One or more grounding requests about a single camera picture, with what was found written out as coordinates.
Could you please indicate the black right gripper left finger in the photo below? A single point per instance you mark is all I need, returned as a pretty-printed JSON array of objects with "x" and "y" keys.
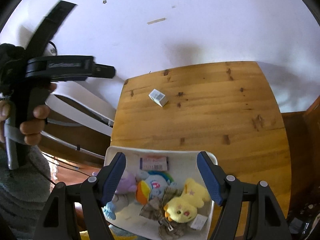
[{"x": 58, "y": 217}]

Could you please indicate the white fluffy plush toy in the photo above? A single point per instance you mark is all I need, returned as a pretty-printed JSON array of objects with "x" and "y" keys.
[{"x": 118, "y": 202}]

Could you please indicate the purple plush toy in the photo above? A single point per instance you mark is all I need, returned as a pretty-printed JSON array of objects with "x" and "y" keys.
[{"x": 127, "y": 184}]

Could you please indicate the yellow duck plush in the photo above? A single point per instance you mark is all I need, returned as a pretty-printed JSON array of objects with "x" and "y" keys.
[{"x": 184, "y": 208}]

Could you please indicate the grey plaid bow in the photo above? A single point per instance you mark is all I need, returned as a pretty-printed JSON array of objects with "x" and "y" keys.
[{"x": 154, "y": 210}]

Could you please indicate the rainbow blue pony plush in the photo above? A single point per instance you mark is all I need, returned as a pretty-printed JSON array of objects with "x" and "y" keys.
[{"x": 151, "y": 184}]

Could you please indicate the pink tissue packet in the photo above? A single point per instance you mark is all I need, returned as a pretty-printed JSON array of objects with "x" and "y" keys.
[{"x": 153, "y": 163}]

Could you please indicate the white small carton box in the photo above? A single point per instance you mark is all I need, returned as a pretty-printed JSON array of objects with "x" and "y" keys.
[{"x": 158, "y": 97}]

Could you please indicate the person left hand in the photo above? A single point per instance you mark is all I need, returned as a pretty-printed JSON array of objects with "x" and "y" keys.
[{"x": 30, "y": 129}]

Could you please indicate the white plastic tray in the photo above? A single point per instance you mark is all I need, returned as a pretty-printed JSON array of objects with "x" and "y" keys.
[{"x": 182, "y": 165}]

